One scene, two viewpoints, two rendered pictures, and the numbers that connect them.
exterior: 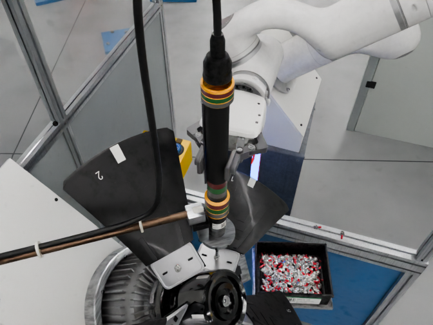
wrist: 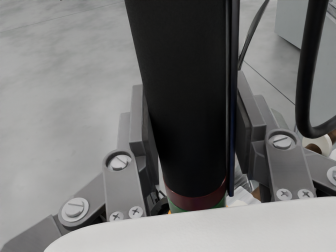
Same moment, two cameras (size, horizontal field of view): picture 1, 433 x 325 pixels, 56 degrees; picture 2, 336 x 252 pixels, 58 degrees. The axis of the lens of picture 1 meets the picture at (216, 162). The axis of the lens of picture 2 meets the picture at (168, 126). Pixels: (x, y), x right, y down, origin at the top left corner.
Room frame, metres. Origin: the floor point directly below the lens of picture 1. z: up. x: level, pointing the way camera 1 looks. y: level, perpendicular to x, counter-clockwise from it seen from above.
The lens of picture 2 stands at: (0.51, -0.04, 1.59)
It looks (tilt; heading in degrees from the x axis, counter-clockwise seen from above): 42 degrees down; 166
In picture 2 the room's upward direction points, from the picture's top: 10 degrees counter-clockwise
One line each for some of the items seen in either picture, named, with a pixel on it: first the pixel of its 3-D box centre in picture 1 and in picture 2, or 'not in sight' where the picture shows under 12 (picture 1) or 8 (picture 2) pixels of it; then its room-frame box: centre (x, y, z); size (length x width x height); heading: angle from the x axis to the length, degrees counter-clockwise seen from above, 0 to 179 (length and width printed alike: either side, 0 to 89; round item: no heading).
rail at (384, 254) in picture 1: (279, 226); not in sight; (0.73, -0.21, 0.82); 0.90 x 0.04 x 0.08; 72
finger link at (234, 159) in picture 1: (240, 161); (116, 160); (0.42, -0.04, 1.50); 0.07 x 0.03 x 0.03; 162
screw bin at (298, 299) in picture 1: (290, 272); not in sight; (0.55, -0.22, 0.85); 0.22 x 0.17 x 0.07; 87
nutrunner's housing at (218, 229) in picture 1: (217, 165); not in sight; (0.41, 0.00, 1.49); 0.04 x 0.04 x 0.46
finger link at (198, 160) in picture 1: (198, 151); (280, 139); (0.44, 0.03, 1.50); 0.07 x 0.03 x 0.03; 162
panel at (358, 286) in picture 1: (269, 275); not in sight; (0.73, -0.21, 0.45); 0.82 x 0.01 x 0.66; 72
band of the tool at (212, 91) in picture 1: (217, 90); not in sight; (0.41, 0.00, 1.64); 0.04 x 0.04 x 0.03
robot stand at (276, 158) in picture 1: (259, 194); not in sight; (1.11, -0.20, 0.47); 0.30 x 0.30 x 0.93; 73
